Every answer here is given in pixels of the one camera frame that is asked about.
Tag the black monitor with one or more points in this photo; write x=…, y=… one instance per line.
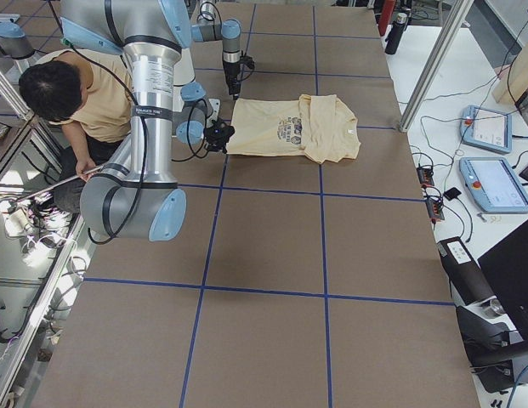
x=505, y=268

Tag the wooden beam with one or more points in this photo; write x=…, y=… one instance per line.
x=515, y=81

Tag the seated person beige shirt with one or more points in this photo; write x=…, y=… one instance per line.
x=85, y=94

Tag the red bottle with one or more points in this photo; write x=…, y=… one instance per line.
x=385, y=16

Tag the upper orange black adapter box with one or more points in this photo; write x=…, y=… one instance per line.
x=425, y=177

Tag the upper teach pendant tablet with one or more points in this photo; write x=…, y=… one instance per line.
x=486, y=129

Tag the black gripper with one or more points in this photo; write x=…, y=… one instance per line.
x=212, y=140
x=232, y=76

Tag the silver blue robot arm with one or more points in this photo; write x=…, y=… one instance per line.
x=136, y=194
x=210, y=26

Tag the black water bottle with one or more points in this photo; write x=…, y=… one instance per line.
x=396, y=33

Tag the black cylinder device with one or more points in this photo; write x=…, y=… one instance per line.
x=464, y=272

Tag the long metal stick green handle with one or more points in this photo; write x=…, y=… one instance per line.
x=58, y=184

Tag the lower orange black adapter box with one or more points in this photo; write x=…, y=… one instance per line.
x=435, y=209

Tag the lower teach pendant tablet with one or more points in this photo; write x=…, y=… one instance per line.
x=493, y=185

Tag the beige long-sleeve printed shirt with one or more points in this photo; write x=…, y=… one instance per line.
x=321, y=128

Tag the small black square device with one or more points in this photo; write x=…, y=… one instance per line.
x=452, y=193

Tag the aluminium frame post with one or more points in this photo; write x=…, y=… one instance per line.
x=448, y=33

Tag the teach pendant tablet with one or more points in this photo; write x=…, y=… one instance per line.
x=486, y=129
x=493, y=185

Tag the orange black adapter box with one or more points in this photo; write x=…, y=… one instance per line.
x=425, y=177
x=435, y=209

